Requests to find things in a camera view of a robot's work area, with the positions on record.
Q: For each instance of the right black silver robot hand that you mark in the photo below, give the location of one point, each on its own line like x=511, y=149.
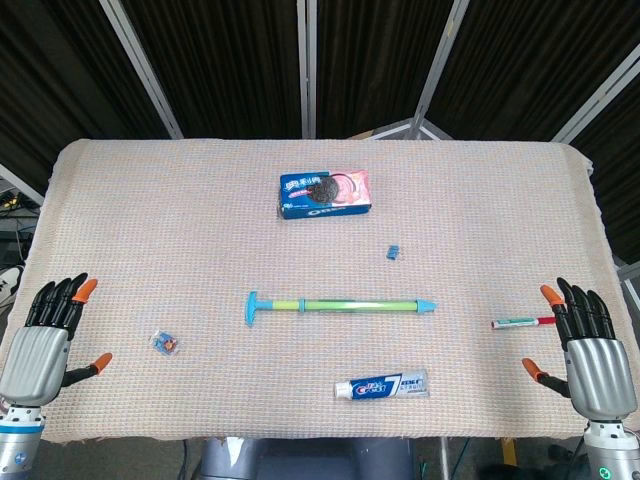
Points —
x=597, y=370

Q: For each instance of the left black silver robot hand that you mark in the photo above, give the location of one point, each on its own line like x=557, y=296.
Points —
x=35, y=360

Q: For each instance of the blue green toy pump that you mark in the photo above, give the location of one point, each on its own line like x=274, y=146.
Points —
x=350, y=305

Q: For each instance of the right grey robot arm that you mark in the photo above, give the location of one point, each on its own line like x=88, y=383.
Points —
x=610, y=450

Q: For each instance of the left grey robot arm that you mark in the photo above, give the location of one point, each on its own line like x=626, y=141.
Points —
x=17, y=445

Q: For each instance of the blue pink Oreo box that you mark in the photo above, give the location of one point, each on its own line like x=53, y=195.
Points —
x=322, y=195

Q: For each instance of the red green white pen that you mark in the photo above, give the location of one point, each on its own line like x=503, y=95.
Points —
x=520, y=323

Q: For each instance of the small blue candy packet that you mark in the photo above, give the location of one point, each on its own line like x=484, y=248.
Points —
x=165, y=344

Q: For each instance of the dark ribbed partition panel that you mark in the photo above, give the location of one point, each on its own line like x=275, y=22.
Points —
x=620, y=175
x=375, y=60
x=50, y=75
x=540, y=60
x=225, y=65

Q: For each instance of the beige woven tablecloth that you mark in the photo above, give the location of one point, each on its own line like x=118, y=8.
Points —
x=200, y=250

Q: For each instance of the Crest toothpaste tube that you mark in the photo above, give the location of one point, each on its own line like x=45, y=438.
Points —
x=380, y=386

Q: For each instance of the small blue eraser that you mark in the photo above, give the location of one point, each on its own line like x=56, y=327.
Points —
x=393, y=252

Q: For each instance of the grey blue robot torso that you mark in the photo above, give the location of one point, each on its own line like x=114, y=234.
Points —
x=320, y=460

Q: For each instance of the white partition frame post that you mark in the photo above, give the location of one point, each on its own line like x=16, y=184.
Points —
x=310, y=70
x=140, y=70
x=442, y=60
x=20, y=184
x=600, y=100

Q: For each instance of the white partition foot frame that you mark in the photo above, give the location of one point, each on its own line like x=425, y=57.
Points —
x=395, y=131

